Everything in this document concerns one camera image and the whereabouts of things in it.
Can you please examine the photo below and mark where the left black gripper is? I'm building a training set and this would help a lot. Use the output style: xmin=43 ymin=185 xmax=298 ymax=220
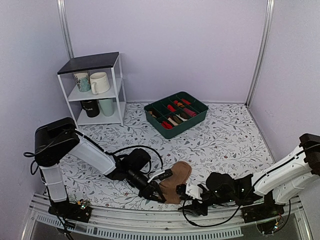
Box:
xmin=126 ymin=168 xmax=166 ymax=204

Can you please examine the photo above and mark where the brown ribbed sock pair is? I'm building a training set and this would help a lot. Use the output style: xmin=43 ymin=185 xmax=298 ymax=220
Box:
xmin=159 ymin=161 xmax=192 ymax=205

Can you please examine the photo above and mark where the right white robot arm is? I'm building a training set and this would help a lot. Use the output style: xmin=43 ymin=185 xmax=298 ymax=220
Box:
xmin=176 ymin=133 xmax=320 ymax=218

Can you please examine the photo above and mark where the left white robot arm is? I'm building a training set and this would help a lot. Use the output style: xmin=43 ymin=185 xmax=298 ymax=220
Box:
xmin=32 ymin=117 xmax=166 ymax=217

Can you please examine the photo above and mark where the floral table mat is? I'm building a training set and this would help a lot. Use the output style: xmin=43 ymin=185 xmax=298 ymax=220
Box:
xmin=59 ymin=103 xmax=274 ymax=211

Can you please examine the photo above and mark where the red rolled sock front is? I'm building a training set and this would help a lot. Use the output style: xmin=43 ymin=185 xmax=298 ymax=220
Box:
xmin=161 ymin=121 xmax=173 ymax=130

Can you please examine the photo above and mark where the red rolled sock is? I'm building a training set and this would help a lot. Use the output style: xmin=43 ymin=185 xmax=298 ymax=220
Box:
xmin=167 ymin=104 xmax=176 ymax=112
xmin=161 ymin=121 xmax=173 ymax=130

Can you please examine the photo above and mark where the beige sock in box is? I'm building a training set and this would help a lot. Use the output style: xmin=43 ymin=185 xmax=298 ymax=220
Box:
xmin=168 ymin=117 xmax=179 ymax=126

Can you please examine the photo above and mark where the green divided sock box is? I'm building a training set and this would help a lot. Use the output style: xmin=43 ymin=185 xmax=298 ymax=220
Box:
xmin=144 ymin=91 xmax=209 ymax=139

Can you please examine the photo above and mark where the dark brown sock in box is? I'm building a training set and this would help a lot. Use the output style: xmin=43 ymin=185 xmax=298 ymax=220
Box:
xmin=179 ymin=111 xmax=191 ymax=120

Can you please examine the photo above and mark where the red rolled sock middle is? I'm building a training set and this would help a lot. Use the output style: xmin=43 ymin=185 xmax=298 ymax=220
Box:
xmin=167 ymin=104 xmax=176 ymax=112

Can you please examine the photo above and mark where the maroon sock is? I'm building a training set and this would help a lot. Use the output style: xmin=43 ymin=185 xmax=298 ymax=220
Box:
xmin=183 ymin=107 xmax=197 ymax=117

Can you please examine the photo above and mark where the orange striped sock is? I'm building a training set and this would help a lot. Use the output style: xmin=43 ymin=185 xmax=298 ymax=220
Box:
xmin=173 ymin=100 xmax=185 ymax=108

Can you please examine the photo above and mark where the mint green mug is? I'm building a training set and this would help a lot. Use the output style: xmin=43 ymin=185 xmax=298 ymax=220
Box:
xmin=98 ymin=98 xmax=114 ymax=117

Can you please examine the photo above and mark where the red sock back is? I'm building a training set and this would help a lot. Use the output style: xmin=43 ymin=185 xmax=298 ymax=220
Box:
xmin=181 ymin=98 xmax=191 ymax=105

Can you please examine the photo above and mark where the black mug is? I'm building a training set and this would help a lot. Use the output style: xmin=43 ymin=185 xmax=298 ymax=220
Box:
xmin=80 ymin=99 xmax=100 ymax=118

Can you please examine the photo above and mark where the white ceramic mug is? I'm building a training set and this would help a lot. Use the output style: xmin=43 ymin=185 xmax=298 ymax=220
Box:
xmin=89 ymin=72 xmax=110 ymax=95

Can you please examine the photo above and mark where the white shelf black top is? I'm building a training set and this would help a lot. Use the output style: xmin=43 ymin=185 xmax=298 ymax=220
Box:
xmin=57 ymin=52 xmax=127 ymax=126

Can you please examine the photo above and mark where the teal patterned mug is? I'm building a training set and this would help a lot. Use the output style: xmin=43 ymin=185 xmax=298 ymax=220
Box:
xmin=73 ymin=71 xmax=91 ymax=93

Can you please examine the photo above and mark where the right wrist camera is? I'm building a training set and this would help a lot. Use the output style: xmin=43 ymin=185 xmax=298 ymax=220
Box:
xmin=176 ymin=183 xmax=203 ymax=200

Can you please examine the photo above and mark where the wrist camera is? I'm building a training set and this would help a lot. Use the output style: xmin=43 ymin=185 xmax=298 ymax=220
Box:
xmin=176 ymin=183 xmax=203 ymax=200
xmin=147 ymin=169 xmax=173 ymax=183

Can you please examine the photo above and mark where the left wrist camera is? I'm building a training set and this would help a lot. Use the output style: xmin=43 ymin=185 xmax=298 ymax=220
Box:
xmin=147 ymin=169 xmax=173 ymax=183

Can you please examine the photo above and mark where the aluminium front rail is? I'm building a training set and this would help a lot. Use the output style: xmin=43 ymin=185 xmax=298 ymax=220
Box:
xmin=21 ymin=192 xmax=313 ymax=240

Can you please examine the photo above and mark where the right black cable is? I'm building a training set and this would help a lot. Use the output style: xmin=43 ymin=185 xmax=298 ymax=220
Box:
xmin=181 ymin=179 xmax=256 ymax=228

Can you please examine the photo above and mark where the black cable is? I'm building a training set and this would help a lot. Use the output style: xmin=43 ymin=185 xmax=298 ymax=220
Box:
xmin=23 ymin=129 xmax=165 ymax=176
xmin=181 ymin=179 xmax=256 ymax=228

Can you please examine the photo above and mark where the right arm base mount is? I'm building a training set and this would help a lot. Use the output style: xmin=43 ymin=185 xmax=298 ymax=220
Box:
xmin=241 ymin=190 xmax=285 ymax=223

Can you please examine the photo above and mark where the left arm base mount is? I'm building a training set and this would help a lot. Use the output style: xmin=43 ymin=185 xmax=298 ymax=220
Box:
xmin=47 ymin=187 xmax=92 ymax=223

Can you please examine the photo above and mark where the left black cable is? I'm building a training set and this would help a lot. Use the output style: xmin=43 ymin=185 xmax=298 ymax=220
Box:
xmin=23 ymin=129 xmax=165 ymax=176

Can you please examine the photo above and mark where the right corner metal post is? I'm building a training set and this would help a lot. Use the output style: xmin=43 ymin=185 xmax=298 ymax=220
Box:
xmin=245 ymin=0 xmax=275 ymax=108

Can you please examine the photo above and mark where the corner metal post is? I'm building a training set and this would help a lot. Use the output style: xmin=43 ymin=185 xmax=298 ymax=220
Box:
xmin=245 ymin=0 xmax=275 ymax=108
xmin=56 ymin=0 xmax=74 ymax=59

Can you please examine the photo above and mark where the left corner metal post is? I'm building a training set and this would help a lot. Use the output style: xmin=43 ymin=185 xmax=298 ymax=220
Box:
xmin=56 ymin=0 xmax=74 ymax=59

